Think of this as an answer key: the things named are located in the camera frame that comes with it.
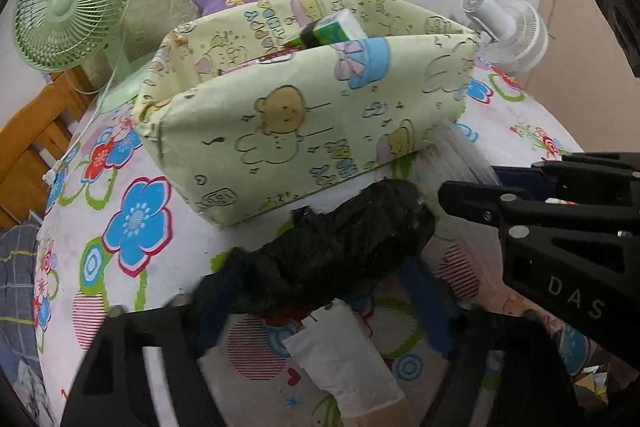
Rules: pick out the black sock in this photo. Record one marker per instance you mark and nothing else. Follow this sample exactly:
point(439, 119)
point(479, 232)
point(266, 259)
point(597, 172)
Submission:
point(344, 253)

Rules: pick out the clear plastic bag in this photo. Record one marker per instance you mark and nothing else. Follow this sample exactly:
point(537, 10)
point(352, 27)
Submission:
point(448, 155)

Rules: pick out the white beige sock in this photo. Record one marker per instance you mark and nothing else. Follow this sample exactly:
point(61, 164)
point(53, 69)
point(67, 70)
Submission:
point(340, 359)

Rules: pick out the green desk fan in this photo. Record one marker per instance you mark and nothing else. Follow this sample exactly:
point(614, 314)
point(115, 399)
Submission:
point(55, 35)

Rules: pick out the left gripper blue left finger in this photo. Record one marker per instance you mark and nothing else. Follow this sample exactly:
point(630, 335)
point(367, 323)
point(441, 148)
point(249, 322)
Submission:
point(111, 386)

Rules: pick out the yellow cartoon tissue pack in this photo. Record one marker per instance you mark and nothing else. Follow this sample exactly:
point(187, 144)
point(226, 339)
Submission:
point(270, 58)

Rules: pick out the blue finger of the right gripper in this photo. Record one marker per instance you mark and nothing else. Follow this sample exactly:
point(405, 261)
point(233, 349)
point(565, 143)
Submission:
point(604, 235)
point(603, 179)

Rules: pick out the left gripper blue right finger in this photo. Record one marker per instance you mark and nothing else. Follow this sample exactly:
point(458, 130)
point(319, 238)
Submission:
point(533, 386)

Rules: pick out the green tissue pack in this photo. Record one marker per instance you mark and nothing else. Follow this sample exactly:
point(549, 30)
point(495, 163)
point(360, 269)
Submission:
point(336, 28)

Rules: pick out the yellow cartoon fabric box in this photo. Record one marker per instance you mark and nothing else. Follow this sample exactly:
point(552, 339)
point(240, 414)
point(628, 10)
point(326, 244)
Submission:
point(240, 144)

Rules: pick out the floral tablecloth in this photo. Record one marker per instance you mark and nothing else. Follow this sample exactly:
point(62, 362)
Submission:
point(116, 233)

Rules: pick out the white standing fan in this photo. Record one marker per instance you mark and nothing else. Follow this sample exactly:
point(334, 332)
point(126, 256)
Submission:
point(513, 36)

